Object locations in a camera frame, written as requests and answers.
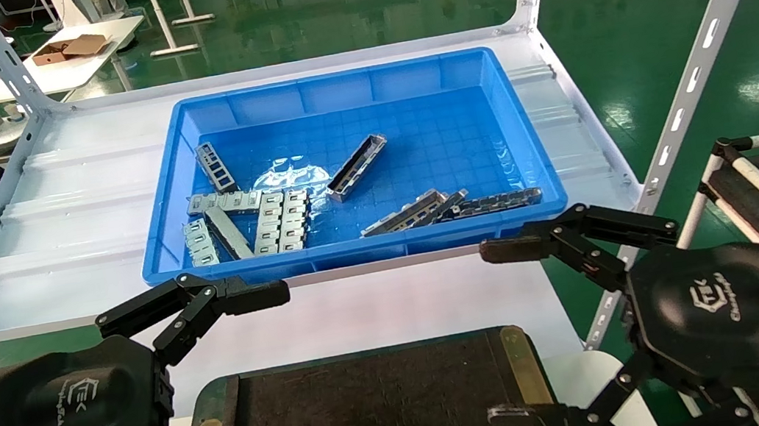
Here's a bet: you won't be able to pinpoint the plain grey metal bar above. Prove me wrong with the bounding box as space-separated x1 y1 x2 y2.
204 202 256 264

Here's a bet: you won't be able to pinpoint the dark grey channel part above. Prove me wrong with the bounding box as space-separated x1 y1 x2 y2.
410 188 472 228

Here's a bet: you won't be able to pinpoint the black padded cart strap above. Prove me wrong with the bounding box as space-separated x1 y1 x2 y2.
696 160 759 255

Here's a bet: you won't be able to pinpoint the white background table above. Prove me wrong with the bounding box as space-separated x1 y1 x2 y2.
0 14 154 105

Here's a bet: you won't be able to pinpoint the long silver clip part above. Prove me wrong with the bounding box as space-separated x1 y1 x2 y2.
185 185 266 221

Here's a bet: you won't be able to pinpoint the brown cardboard box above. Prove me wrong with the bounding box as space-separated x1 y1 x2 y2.
29 30 113 68

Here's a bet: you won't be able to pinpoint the dark slotted ladder strip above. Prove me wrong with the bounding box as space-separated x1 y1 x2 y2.
438 186 544 223

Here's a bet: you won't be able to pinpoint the short silver clip part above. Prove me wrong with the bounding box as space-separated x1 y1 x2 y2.
181 216 221 269

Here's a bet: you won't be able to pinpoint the white desk leg frame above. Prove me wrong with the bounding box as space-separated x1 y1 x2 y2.
112 0 220 63

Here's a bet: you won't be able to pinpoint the blue plastic bin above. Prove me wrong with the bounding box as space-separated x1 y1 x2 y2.
117 38 574 300

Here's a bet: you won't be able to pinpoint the silver metal channel part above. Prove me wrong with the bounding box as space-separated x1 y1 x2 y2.
320 132 396 205

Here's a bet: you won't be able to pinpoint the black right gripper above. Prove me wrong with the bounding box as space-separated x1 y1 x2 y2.
468 235 759 426

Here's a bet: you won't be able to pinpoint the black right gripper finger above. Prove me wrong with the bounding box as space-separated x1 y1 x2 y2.
474 190 688 311

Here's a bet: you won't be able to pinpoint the black tray container brass edges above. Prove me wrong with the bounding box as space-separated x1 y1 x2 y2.
159 319 566 426

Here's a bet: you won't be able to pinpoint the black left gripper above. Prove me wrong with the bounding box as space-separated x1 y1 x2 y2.
0 259 310 426

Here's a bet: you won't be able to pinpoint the grey slotted ladder metal part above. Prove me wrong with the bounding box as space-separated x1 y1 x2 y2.
193 138 240 197

